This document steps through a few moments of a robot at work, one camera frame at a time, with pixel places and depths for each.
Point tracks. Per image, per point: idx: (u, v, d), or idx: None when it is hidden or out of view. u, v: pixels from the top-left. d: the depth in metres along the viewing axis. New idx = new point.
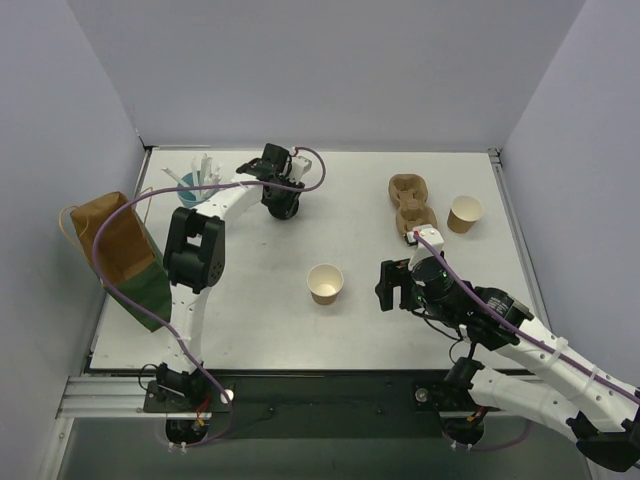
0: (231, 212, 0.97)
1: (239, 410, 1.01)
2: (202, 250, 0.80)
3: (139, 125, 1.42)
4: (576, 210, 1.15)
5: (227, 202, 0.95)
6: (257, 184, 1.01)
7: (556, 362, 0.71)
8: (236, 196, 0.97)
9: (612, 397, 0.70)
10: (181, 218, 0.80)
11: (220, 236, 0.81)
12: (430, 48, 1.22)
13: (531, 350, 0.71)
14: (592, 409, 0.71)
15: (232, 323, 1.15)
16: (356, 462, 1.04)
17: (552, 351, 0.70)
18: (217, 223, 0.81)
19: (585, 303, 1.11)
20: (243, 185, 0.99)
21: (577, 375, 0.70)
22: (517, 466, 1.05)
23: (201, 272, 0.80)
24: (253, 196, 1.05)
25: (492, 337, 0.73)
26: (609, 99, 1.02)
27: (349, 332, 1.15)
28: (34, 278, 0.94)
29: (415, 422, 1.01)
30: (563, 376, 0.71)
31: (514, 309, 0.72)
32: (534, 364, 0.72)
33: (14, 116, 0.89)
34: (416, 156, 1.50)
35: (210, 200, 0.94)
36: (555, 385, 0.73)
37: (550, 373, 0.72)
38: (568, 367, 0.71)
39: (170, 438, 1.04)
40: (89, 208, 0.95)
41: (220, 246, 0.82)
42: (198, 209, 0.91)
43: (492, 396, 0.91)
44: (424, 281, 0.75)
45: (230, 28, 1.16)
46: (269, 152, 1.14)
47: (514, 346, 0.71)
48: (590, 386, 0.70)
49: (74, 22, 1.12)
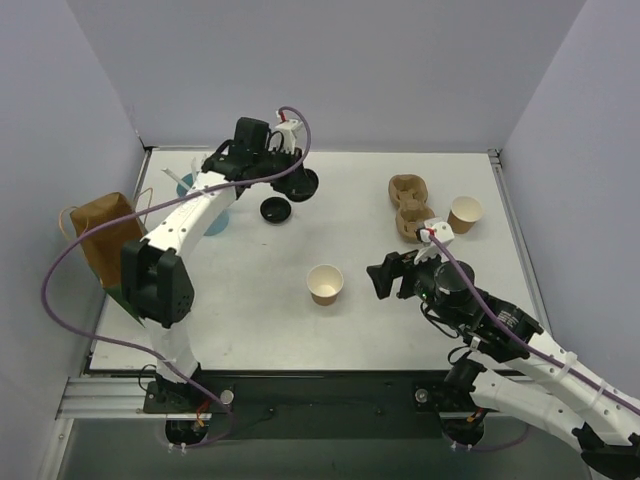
0: (196, 232, 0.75)
1: (238, 413, 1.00)
2: (160, 287, 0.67)
3: (139, 126, 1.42)
4: (576, 210, 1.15)
5: (186, 223, 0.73)
6: (226, 188, 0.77)
7: (566, 378, 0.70)
8: (198, 212, 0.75)
9: (619, 410, 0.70)
10: (130, 253, 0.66)
11: (176, 271, 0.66)
12: (430, 49, 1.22)
13: (539, 363, 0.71)
14: (599, 423, 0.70)
15: (232, 324, 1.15)
16: (355, 463, 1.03)
17: (563, 367, 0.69)
18: (172, 258, 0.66)
19: (585, 303, 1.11)
20: (207, 192, 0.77)
21: (587, 390, 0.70)
22: (517, 467, 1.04)
23: (164, 309, 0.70)
24: (227, 200, 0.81)
25: (501, 349, 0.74)
26: (610, 99, 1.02)
27: (348, 332, 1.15)
28: (34, 279, 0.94)
29: (415, 422, 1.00)
30: (572, 391, 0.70)
31: (525, 322, 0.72)
32: (542, 376, 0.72)
33: (14, 117, 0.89)
34: (415, 157, 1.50)
35: (165, 223, 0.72)
36: (563, 398, 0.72)
37: (558, 387, 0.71)
38: (577, 381, 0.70)
39: (170, 438, 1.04)
40: (89, 208, 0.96)
41: (183, 278, 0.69)
42: (149, 239, 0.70)
43: (495, 401, 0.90)
44: (448, 291, 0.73)
45: (229, 28, 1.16)
46: (241, 131, 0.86)
47: (523, 360, 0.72)
48: (598, 401, 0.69)
49: (74, 23, 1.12)
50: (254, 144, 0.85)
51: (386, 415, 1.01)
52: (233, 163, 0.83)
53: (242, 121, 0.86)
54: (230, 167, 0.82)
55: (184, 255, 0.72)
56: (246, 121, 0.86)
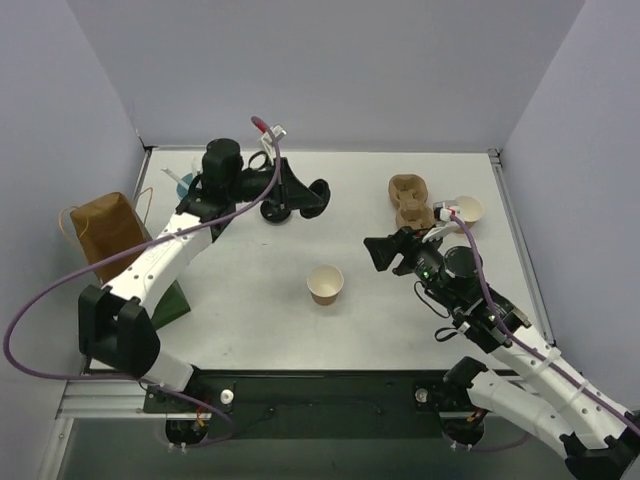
0: (164, 276, 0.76)
1: (238, 412, 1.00)
2: (121, 339, 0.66)
3: (139, 125, 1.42)
4: (576, 210, 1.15)
5: (154, 268, 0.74)
6: (196, 231, 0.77)
7: (545, 370, 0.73)
8: (166, 258, 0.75)
9: (599, 412, 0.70)
10: (90, 302, 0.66)
11: (138, 324, 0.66)
12: (430, 49, 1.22)
13: (521, 354, 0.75)
14: (578, 423, 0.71)
15: (232, 324, 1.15)
16: (354, 463, 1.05)
17: (542, 359, 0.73)
18: (134, 308, 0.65)
19: (585, 304, 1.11)
20: (178, 236, 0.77)
21: (566, 386, 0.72)
22: (517, 467, 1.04)
23: (125, 361, 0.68)
24: (205, 236, 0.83)
25: (486, 336, 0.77)
26: (610, 99, 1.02)
27: (348, 331, 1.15)
28: (34, 279, 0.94)
29: (416, 422, 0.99)
30: (550, 384, 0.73)
31: (512, 315, 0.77)
32: (524, 369, 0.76)
33: (13, 117, 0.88)
34: (416, 157, 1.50)
35: (132, 269, 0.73)
36: (546, 394, 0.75)
37: (539, 380, 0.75)
38: (557, 376, 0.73)
39: (170, 438, 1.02)
40: (89, 208, 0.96)
41: (145, 332, 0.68)
42: (113, 286, 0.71)
43: (490, 401, 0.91)
44: (454, 274, 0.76)
45: (229, 28, 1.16)
46: (209, 170, 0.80)
47: (505, 348, 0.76)
48: (576, 397, 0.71)
49: (74, 23, 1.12)
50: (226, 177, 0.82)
51: (387, 414, 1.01)
52: (207, 204, 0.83)
53: (207, 155, 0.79)
54: (204, 208, 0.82)
55: (150, 301, 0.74)
56: (212, 154, 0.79)
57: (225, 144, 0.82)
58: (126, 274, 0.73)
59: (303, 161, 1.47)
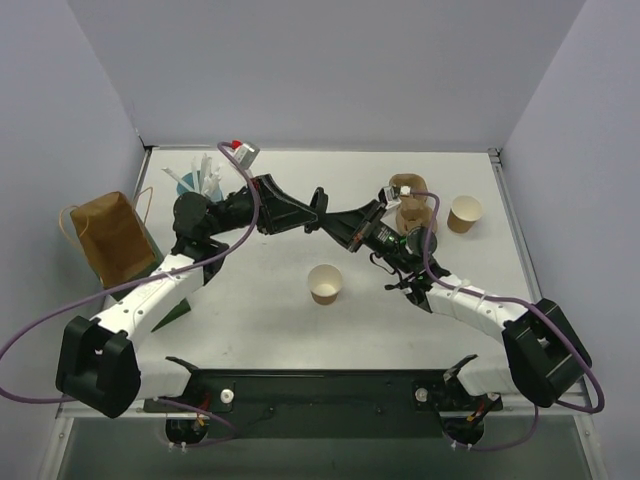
0: (154, 312, 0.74)
1: (237, 411, 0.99)
2: (100, 375, 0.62)
3: (139, 125, 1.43)
4: (577, 209, 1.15)
5: (144, 303, 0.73)
6: (189, 269, 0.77)
7: (456, 294, 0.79)
8: (157, 294, 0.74)
9: (502, 309, 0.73)
10: (75, 335, 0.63)
11: (122, 360, 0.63)
12: (430, 48, 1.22)
13: (440, 291, 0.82)
14: (494, 327, 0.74)
15: (232, 323, 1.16)
16: (355, 462, 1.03)
17: (451, 285, 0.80)
18: (121, 343, 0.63)
19: (585, 303, 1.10)
20: (172, 274, 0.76)
21: (474, 298, 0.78)
22: (518, 467, 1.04)
23: (102, 401, 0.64)
24: (197, 278, 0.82)
25: (417, 290, 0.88)
26: (610, 99, 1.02)
27: (349, 330, 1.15)
28: (34, 278, 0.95)
29: (415, 422, 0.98)
30: (463, 304, 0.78)
31: (437, 268, 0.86)
32: (448, 303, 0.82)
33: (14, 117, 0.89)
34: (415, 157, 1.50)
35: (123, 302, 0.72)
36: (470, 317, 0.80)
37: (457, 305, 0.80)
38: (467, 295, 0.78)
39: (170, 438, 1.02)
40: (89, 208, 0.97)
41: (129, 369, 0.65)
42: (101, 318, 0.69)
43: (474, 377, 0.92)
44: (411, 250, 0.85)
45: (228, 28, 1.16)
46: (184, 230, 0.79)
47: (427, 291, 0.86)
48: (479, 303, 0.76)
49: (75, 23, 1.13)
50: (203, 233, 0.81)
51: (386, 414, 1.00)
52: (200, 248, 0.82)
53: (177, 224, 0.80)
54: (197, 253, 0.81)
55: (137, 337, 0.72)
56: (181, 223, 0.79)
57: (191, 203, 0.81)
58: (116, 306, 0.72)
59: (303, 160, 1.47)
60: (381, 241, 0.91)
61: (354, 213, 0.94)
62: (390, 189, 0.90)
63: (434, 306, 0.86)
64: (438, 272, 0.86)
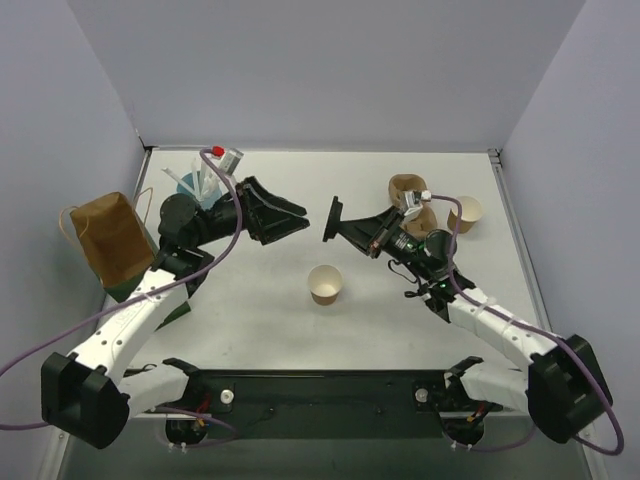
0: (135, 338, 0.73)
1: (237, 411, 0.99)
2: (84, 411, 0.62)
3: (139, 125, 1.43)
4: (577, 209, 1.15)
5: (123, 333, 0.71)
6: (168, 288, 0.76)
7: (481, 312, 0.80)
8: (136, 321, 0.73)
9: (528, 338, 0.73)
10: (54, 372, 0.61)
11: (103, 396, 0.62)
12: (430, 49, 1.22)
13: (462, 305, 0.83)
14: (516, 354, 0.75)
15: (232, 324, 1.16)
16: (354, 462, 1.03)
17: (476, 302, 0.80)
18: (100, 379, 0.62)
19: (585, 304, 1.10)
20: (150, 296, 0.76)
21: (500, 323, 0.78)
22: (518, 467, 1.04)
23: (89, 435, 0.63)
24: (179, 294, 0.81)
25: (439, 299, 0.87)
26: (610, 99, 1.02)
27: (349, 330, 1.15)
28: (34, 279, 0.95)
29: (415, 421, 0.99)
30: (488, 324, 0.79)
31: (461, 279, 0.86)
32: (470, 319, 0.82)
33: (14, 118, 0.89)
34: (415, 157, 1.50)
35: (100, 334, 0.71)
36: (492, 338, 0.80)
37: (480, 324, 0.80)
38: (492, 316, 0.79)
39: (170, 438, 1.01)
40: (89, 208, 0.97)
41: (113, 401, 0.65)
42: (78, 353, 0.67)
43: (478, 384, 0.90)
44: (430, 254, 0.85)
45: (228, 28, 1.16)
46: (168, 234, 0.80)
47: (450, 303, 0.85)
48: (505, 329, 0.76)
49: (75, 24, 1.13)
50: (187, 237, 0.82)
51: (387, 414, 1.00)
52: (183, 257, 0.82)
53: (162, 224, 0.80)
54: (180, 262, 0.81)
55: (120, 367, 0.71)
56: (167, 223, 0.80)
57: (179, 205, 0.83)
58: (93, 339, 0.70)
59: (303, 161, 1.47)
60: (400, 247, 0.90)
61: (372, 220, 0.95)
62: (411, 194, 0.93)
63: (452, 316, 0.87)
64: (462, 283, 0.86)
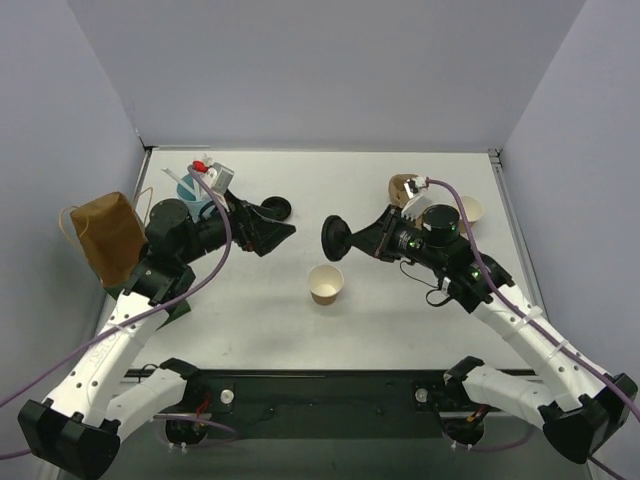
0: (114, 375, 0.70)
1: (238, 411, 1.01)
2: (66, 457, 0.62)
3: (139, 125, 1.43)
4: (576, 209, 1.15)
5: (98, 372, 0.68)
6: (140, 318, 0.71)
7: (524, 328, 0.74)
8: (111, 357, 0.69)
9: (577, 372, 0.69)
10: (30, 420, 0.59)
11: (84, 441, 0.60)
12: (430, 48, 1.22)
13: (501, 310, 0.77)
14: (556, 383, 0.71)
15: (232, 324, 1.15)
16: (355, 462, 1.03)
17: (521, 314, 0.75)
18: (78, 428, 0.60)
19: (585, 304, 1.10)
20: (122, 329, 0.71)
21: (545, 344, 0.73)
22: (518, 468, 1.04)
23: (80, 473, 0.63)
24: (158, 321, 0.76)
25: (467, 292, 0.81)
26: (610, 99, 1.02)
27: (349, 330, 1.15)
28: (34, 279, 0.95)
29: (415, 422, 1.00)
30: (530, 343, 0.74)
31: (496, 271, 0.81)
32: (507, 328, 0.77)
33: (14, 117, 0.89)
34: (415, 157, 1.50)
35: (75, 375, 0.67)
36: (526, 354, 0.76)
37: (519, 339, 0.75)
38: (536, 333, 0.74)
39: (170, 439, 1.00)
40: (89, 208, 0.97)
41: (97, 440, 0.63)
42: (53, 400, 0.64)
43: (482, 390, 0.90)
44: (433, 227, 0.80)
45: (228, 28, 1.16)
46: (153, 239, 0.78)
47: (487, 303, 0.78)
48: (553, 355, 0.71)
49: (74, 23, 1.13)
50: (173, 243, 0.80)
51: (387, 414, 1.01)
52: (164, 270, 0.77)
53: (150, 226, 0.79)
54: (159, 275, 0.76)
55: (101, 405, 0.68)
56: (156, 225, 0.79)
57: (170, 210, 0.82)
58: (68, 380, 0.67)
59: (303, 160, 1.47)
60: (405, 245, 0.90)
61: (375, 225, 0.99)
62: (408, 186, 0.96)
63: (478, 313, 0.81)
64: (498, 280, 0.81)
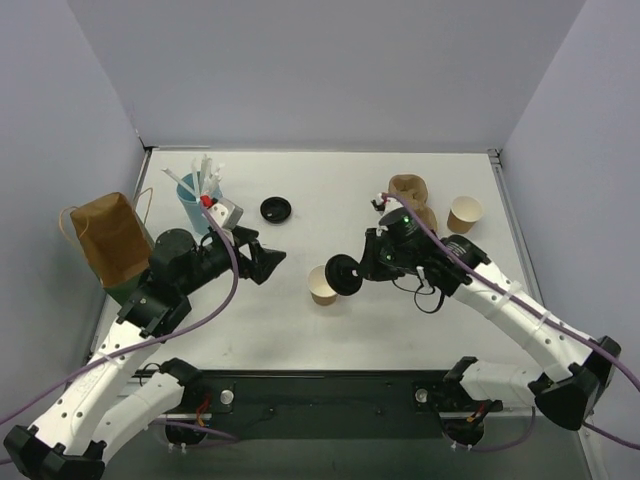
0: (101, 404, 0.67)
1: (237, 411, 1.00)
2: None
3: (139, 126, 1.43)
4: (576, 210, 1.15)
5: (84, 402, 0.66)
6: (131, 350, 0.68)
7: (507, 304, 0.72)
8: (97, 388, 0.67)
9: (563, 341, 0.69)
10: (15, 447, 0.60)
11: (65, 471, 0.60)
12: (430, 49, 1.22)
13: (482, 290, 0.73)
14: (544, 354, 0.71)
15: (232, 325, 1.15)
16: (354, 462, 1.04)
17: (501, 291, 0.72)
18: (58, 459, 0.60)
19: (584, 304, 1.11)
20: (111, 359, 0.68)
21: (528, 317, 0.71)
22: (518, 467, 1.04)
23: None
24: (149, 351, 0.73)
25: (447, 278, 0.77)
26: (609, 100, 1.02)
27: (348, 331, 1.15)
28: (34, 280, 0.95)
29: (415, 422, 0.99)
30: (513, 318, 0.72)
31: (471, 252, 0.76)
32: (488, 307, 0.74)
33: (14, 118, 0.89)
34: (415, 157, 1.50)
35: (61, 402, 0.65)
36: (510, 329, 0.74)
37: (502, 316, 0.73)
38: (519, 308, 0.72)
39: (171, 439, 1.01)
40: (89, 208, 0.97)
41: (80, 469, 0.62)
42: (39, 427, 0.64)
43: (479, 384, 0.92)
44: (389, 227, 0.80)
45: (228, 28, 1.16)
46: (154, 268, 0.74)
47: (466, 286, 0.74)
48: (539, 328, 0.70)
49: (74, 24, 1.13)
50: (175, 273, 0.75)
51: (387, 415, 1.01)
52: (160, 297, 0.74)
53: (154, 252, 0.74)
54: (154, 303, 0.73)
55: (88, 432, 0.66)
56: (158, 252, 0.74)
57: (179, 237, 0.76)
58: (55, 409, 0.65)
59: (303, 161, 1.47)
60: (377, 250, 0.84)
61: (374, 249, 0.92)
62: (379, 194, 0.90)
63: (458, 296, 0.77)
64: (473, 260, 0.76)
